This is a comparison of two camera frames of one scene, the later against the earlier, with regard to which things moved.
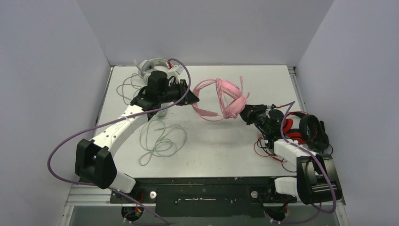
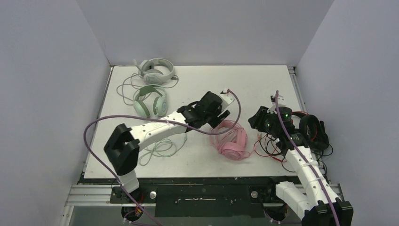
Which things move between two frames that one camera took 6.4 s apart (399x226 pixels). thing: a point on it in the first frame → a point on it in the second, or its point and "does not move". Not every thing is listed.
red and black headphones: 306,129 does not move
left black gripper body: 173,93 → 213,119
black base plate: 209,197 does not move
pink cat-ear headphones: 230,100 → 230,139
